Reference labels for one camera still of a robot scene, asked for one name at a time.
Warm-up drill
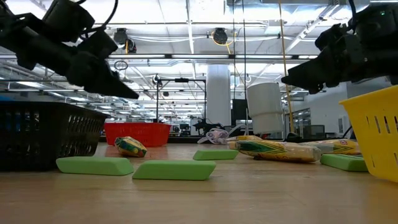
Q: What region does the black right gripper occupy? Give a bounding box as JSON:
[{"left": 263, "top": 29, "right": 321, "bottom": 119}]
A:
[{"left": 280, "top": 22, "right": 398, "bottom": 95}]

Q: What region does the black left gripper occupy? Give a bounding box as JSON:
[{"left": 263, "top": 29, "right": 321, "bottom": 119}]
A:
[{"left": 0, "top": 12, "right": 140, "bottom": 101}]

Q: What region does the yellow crayon pack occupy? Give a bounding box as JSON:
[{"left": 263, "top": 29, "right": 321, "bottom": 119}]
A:
[
  {"left": 114, "top": 136, "right": 149, "bottom": 158},
  {"left": 234, "top": 139, "right": 323, "bottom": 164},
  {"left": 228, "top": 134, "right": 264, "bottom": 150},
  {"left": 298, "top": 138, "right": 362, "bottom": 156}
]

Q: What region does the green eraser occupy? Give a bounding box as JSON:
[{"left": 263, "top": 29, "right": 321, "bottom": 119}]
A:
[
  {"left": 131, "top": 159, "right": 217, "bottom": 182},
  {"left": 55, "top": 156, "right": 136, "bottom": 177},
  {"left": 192, "top": 149, "right": 240, "bottom": 162},
  {"left": 320, "top": 153, "right": 369, "bottom": 173}
]

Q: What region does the red plastic basket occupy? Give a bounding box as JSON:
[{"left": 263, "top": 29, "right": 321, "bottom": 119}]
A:
[{"left": 103, "top": 121, "right": 172, "bottom": 148}]

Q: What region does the black plastic basket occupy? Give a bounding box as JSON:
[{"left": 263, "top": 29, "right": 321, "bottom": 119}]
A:
[{"left": 0, "top": 100, "right": 110, "bottom": 172}]

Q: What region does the yellow plastic basket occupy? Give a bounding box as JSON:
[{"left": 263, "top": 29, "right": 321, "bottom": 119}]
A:
[{"left": 338, "top": 85, "right": 398, "bottom": 183}]

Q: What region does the black background monitor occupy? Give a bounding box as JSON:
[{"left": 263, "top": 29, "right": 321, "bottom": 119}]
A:
[{"left": 231, "top": 98, "right": 250, "bottom": 127}]

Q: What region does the white pillar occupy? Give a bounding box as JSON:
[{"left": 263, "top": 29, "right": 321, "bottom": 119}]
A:
[{"left": 206, "top": 64, "right": 233, "bottom": 127}]

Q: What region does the yellow hanging cable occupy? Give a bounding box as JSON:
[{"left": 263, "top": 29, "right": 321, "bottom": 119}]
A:
[{"left": 277, "top": 0, "right": 295, "bottom": 133}]

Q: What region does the black ceiling cable reel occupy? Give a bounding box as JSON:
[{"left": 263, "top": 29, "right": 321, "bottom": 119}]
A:
[
  {"left": 212, "top": 27, "right": 229, "bottom": 45},
  {"left": 113, "top": 27, "right": 138, "bottom": 54}
]

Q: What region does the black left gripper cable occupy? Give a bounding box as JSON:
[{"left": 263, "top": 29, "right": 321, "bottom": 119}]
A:
[{"left": 76, "top": 0, "right": 119, "bottom": 35}]

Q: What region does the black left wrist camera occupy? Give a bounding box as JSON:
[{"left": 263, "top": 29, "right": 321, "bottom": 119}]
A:
[{"left": 42, "top": 0, "right": 96, "bottom": 43}]

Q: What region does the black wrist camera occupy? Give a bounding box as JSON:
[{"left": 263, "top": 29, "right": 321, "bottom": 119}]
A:
[
  {"left": 354, "top": 3, "right": 398, "bottom": 44},
  {"left": 42, "top": 0, "right": 96, "bottom": 43}
]

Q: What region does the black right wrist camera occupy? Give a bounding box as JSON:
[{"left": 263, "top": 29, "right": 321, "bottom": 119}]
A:
[{"left": 354, "top": 3, "right": 398, "bottom": 44}]

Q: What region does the black background frame stand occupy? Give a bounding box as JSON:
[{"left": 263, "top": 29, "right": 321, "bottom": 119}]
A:
[{"left": 155, "top": 77, "right": 208, "bottom": 126}]

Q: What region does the black aluminium table frame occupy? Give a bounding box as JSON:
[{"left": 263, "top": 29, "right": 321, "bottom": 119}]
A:
[{"left": 98, "top": 135, "right": 361, "bottom": 147}]

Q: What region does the white cable bundle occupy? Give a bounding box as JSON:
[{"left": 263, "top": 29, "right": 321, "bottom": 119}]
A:
[{"left": 197, "top": 124, "right": 247, "bottom": 146}]

